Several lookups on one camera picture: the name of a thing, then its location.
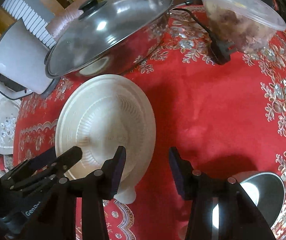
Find cream plastic bowl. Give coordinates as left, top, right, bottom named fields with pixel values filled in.
left=55, top=74, right=156, bottom=204

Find stainless steel bowl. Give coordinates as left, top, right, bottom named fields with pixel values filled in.
left=211, top=171, right=286, bottom=230

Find white ornate chair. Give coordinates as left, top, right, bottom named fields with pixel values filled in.
left=0, top=94, right=21, bottom=155

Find red floral tablecloth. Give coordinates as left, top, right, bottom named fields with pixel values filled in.
left=13, top=4, right=286, bottom=240

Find white electric kettle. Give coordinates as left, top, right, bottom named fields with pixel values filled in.
left=0, top=18, right=59, bottom=100

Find steel pot with glass lid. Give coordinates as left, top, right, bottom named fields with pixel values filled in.
left=44, top=0, right=175, bottom=80

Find clear plastic food container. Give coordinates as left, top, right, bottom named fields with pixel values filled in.
left=202, top=0, right=286, bottom=53

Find black power plug cable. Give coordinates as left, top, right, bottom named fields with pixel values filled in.
left=171, top=7, right=236, bottom=65

